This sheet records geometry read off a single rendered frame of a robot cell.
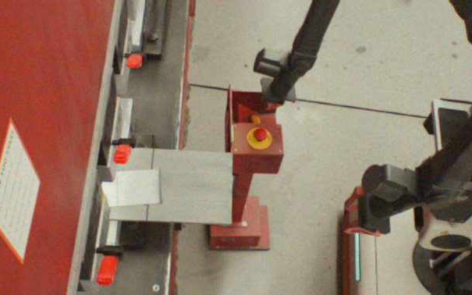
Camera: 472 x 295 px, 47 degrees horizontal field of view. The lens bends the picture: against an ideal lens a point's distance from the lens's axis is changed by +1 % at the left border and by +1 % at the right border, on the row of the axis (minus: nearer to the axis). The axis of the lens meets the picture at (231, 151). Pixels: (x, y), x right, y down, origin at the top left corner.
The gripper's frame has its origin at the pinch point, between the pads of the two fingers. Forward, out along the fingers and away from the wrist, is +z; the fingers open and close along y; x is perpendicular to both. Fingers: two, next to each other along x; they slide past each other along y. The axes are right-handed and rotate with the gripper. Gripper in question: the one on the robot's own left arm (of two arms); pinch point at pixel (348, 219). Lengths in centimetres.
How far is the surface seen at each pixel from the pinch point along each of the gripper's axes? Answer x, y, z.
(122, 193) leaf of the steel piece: -45, 1, 22
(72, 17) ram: -72, 8, -33
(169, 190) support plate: -36.2, -1.0, 18.0
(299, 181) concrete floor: 50, -62, 86
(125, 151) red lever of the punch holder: -55, 8, -7
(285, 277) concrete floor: 47, -18, 88
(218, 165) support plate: -27.2, -9.0, 13.4
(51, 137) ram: -70, 24, -32
